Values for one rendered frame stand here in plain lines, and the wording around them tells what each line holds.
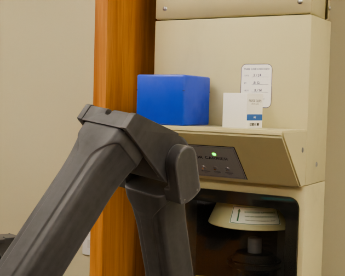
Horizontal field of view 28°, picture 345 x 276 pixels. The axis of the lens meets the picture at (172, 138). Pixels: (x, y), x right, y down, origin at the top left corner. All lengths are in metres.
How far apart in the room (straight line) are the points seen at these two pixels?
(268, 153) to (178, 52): 0.30
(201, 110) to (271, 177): 0.18
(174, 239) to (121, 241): 0.53
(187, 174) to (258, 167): 0.41
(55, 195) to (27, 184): 1.43
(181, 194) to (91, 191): 0.13
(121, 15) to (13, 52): 0.87
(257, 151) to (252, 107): 0.08
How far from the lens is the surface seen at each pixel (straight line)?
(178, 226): 0.87
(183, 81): 1.20
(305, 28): 1.23
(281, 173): 1.19
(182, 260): 0.90
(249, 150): 1.17
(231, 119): 1.19
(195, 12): 1.33
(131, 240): 1.43
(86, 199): 0.73
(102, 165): 0.73
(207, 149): 1.21
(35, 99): 2.12
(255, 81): 1.26
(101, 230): 1.34
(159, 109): 1.23
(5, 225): 2.24
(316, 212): 1.30
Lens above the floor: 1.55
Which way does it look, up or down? 3 degrees down
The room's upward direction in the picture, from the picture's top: 2 degrees clockwise
